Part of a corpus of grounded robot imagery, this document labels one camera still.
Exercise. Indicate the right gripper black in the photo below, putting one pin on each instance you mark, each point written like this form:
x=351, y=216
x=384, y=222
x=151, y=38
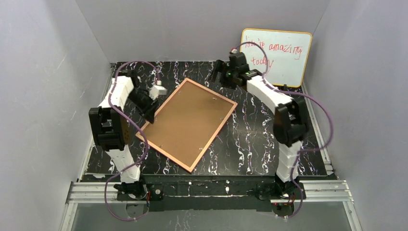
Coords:
x=223, y=73

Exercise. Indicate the brown backing board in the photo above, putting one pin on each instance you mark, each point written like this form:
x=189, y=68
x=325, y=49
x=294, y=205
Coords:
x=188, y=124

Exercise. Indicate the aluminium rail at front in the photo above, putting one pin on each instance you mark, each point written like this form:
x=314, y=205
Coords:
x=314, y=190

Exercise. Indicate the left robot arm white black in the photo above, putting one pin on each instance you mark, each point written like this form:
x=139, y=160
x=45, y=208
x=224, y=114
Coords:
x=109, y=124

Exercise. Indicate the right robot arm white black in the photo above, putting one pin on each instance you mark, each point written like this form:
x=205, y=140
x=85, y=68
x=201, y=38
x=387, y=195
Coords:
x=290, y=124

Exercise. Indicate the whiteboard with red writing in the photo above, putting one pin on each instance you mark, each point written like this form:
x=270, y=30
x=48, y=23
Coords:
x=286, y=53

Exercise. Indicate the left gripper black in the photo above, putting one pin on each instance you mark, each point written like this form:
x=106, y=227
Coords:
x=147, y=104

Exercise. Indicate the pink wooden photo frame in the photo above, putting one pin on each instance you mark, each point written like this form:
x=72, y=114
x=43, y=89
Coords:
x=191, y=165

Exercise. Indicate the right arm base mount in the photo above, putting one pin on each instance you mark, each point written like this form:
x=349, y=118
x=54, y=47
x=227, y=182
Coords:
x=272, y=191

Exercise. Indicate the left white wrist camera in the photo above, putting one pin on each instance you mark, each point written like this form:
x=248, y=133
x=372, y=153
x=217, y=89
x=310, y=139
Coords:
x=157, y=90

